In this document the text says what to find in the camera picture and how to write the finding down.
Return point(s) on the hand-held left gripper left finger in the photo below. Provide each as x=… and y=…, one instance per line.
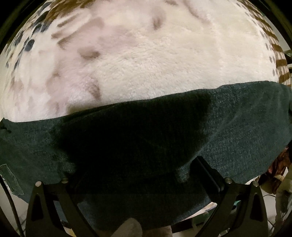
x=58, y=193

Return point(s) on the dark green cloth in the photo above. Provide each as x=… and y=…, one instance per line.
x=146, y=136

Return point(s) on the white printed fleece blanket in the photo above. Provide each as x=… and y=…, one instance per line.
x=141, y=59

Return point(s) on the brown patterned cloth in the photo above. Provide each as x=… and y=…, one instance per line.
x=277, y=167

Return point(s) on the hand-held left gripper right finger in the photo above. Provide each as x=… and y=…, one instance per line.
x=211, y=175

